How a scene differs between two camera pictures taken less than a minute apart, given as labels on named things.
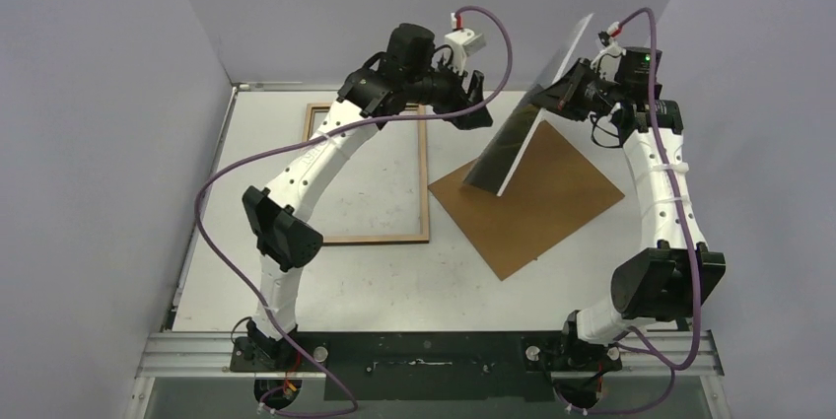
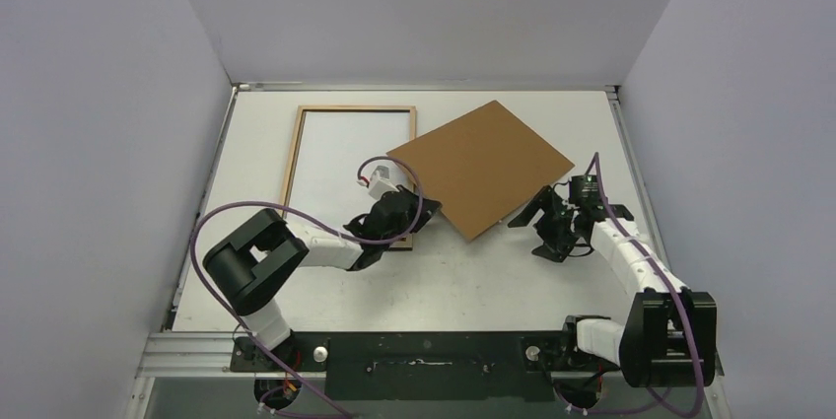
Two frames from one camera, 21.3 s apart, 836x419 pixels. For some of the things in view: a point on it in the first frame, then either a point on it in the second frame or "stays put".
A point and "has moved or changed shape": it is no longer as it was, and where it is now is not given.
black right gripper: [576, 86] to [551, 221]
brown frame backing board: [553, 192] has moved or changed shape
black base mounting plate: [432, 366] stays put
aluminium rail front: [180, 353] stays put
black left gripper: [460, 100] to [428, 209]
